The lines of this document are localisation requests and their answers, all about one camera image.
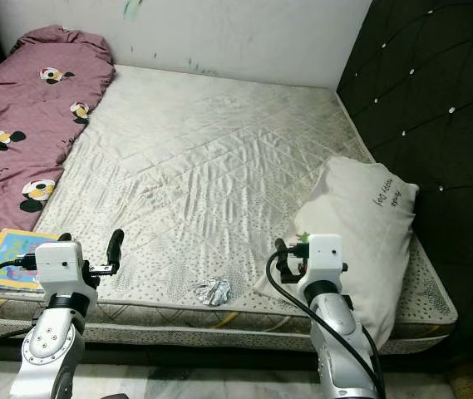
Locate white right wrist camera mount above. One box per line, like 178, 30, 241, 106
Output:
303, 234, 343, 285

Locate colourful children's book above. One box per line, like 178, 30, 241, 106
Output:
0, 229, 64, 290

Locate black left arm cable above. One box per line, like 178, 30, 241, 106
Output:
0, 258, 39, 358

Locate black tufted headboard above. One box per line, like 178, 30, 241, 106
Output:
336, 0, 473, 367

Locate silver foil ball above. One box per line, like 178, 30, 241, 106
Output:
194, 278, 233, 307

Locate dark bed frame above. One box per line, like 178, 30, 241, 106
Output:
0, 339, 473, 379

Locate white quilted mattress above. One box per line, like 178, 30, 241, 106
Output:
0, 65, 458, 354

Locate white pillow with script print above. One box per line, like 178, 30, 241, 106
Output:
254, 156, 420, 346

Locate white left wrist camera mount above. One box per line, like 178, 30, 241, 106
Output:
35, 239, 86, 293

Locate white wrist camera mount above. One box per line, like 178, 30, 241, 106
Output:
303, 234, 343, 285
35, 239, 86, 293

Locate pink cartoon print blanket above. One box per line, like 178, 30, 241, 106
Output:
0, 25, 117, 267

